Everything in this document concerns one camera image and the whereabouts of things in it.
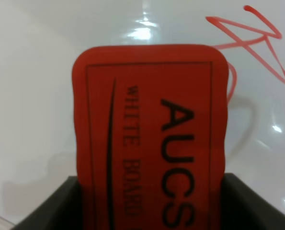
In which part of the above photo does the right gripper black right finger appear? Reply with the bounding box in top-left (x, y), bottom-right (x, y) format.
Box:
top-left (220, 173), bottom-right (285, 230)

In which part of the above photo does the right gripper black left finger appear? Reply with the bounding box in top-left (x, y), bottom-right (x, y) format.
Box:
top-left (13, 176), bottom-right (83, 230)

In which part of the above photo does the red whiteboard eraser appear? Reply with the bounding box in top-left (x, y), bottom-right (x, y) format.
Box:
top-left (72, 45), bottom-right (228, 230)

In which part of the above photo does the white aluminium-framed whiteboard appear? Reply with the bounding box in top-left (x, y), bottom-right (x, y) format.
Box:
top-left (0, 0), bottom-right (285, 230)

